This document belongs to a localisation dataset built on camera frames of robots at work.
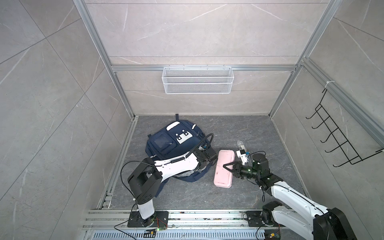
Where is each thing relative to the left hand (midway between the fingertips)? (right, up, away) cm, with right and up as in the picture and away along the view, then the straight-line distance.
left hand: (194, 159), depth 86 cm
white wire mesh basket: (-10, +51, +15) cm, 54 cm away
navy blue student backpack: (-10, +11, +12) cm, 20 cm away
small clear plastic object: (+33, +7, +15) cm, 36 cm away
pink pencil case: (+15, -7, -10) cm, 20 cm away
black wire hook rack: (+64, +8, -28) cm, 70 cm away
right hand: (+16, -2, -7) cm, 18 cm away
